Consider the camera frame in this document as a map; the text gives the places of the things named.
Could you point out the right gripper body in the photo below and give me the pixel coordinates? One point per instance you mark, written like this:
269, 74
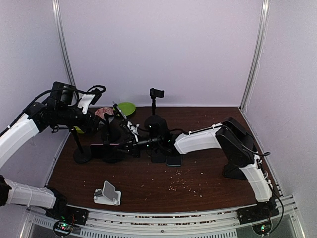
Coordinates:
135, 151

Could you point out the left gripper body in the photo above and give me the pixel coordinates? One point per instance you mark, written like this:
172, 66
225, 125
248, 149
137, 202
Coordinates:
90, 129

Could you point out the black phone front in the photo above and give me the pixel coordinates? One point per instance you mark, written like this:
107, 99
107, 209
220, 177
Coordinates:
157, 156

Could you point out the black phone pink edge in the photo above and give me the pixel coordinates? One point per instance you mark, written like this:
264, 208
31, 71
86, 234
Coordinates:
100, 151

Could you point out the black round-base phone stand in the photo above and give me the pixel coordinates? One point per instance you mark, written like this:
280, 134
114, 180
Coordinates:
154, 109

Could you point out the black round-base tall stand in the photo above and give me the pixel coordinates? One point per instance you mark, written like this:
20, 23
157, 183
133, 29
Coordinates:
82, 154

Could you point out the black phone teal edge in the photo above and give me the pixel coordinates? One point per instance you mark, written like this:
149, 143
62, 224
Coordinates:
174, 161

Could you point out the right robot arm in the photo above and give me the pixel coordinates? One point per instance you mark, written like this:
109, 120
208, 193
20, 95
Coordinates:
244, 161

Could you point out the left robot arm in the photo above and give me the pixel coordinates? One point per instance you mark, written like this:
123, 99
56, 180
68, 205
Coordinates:
62, 107

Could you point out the small phone on rear stand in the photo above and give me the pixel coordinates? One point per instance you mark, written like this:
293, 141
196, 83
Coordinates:
117, 111

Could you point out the white desktop phone stand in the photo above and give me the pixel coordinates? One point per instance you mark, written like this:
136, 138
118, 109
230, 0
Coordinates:
108, 195

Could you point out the black folding wedge stand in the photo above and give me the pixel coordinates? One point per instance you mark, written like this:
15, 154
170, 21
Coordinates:
232, 171

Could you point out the white patterned bowl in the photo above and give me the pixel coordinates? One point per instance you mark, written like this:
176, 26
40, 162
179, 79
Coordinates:
108, 111

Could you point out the green bowl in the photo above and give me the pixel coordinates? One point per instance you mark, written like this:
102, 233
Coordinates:
80, 131

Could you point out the green plate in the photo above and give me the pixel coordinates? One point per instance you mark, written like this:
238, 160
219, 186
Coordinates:
127, 108

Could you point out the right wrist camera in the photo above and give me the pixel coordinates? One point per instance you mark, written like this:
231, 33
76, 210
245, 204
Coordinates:
131, 129

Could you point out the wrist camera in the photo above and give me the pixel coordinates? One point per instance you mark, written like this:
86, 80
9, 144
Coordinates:
131, 129
85, 100

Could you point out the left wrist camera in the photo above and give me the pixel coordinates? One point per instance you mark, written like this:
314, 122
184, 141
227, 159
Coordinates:
85, 100

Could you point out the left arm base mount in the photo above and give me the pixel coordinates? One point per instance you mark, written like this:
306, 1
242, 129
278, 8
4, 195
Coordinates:
70, 222

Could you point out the front aluminium rail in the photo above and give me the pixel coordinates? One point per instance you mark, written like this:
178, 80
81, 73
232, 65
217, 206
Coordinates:
220, 223

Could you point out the left aluminium frame post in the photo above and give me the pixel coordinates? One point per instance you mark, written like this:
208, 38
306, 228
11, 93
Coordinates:
62, 41

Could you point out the aluminium frame post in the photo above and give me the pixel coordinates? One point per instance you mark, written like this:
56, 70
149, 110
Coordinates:
62, 41
259, 44

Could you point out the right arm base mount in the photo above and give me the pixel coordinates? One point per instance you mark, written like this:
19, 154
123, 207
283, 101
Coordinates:
260, 218

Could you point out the right aluminium frame post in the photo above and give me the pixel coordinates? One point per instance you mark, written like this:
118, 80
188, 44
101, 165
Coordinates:
259, 44

